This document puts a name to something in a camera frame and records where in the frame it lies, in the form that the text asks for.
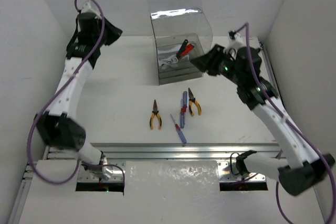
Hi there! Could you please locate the smoky top tray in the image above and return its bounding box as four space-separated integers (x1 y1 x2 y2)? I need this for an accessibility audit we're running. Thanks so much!
156 33 203 73

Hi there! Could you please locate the yellow pliers right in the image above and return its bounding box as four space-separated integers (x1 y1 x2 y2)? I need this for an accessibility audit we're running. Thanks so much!
188 88 202 116

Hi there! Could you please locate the smoky middle tray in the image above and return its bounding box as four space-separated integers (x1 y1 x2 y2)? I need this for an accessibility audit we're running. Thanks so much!
159 67 201 79

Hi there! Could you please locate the aluminium frame rail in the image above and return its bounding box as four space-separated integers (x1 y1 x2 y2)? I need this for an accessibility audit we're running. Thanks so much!
16 36 278 223

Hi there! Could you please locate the blue handle screwdriver long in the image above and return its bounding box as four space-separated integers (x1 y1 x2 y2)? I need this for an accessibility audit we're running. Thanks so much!
181 91 188 115

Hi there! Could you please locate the red blue small screwdriver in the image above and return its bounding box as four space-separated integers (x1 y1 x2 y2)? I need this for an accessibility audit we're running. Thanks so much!
180 99 185 129

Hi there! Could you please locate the black handle adjustable wrench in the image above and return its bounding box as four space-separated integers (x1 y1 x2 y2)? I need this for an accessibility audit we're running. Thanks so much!
159 39 188 67

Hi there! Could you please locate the smoky tray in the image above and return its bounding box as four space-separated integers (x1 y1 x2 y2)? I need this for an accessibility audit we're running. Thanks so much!
159 67 201 79
159 72 203 85
156 33 203 73

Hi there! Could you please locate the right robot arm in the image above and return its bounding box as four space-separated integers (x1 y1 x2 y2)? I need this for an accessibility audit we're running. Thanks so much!
190 45 335 196

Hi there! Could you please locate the red handle adjustable wrench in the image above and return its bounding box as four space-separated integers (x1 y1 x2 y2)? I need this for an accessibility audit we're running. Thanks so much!
179 44 194 61

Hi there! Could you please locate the smoky bottom tray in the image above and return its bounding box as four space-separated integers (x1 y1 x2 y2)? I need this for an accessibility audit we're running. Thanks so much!
159 72 203 85

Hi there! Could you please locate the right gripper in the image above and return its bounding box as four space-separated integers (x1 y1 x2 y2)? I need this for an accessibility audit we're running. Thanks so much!
191 44 244 85

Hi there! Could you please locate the yellow long-nose pliers left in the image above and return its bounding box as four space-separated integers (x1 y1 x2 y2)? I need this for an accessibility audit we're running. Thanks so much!
150 100 162 130

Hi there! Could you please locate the clear acrylic box cover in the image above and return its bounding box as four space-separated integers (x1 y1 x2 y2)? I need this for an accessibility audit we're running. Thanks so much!
147 0 213 80

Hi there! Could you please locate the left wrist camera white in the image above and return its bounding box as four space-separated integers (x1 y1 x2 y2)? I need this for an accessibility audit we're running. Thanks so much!
80 0 101 19

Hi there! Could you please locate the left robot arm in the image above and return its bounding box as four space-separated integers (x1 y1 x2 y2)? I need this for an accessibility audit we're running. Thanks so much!
37 12 122 174

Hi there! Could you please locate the red clear screwdriver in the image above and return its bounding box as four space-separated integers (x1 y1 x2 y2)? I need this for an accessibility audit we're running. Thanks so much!
170 114 187 145

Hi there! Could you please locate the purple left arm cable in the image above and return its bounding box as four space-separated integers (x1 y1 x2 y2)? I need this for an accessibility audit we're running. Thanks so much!
27 0 125 185

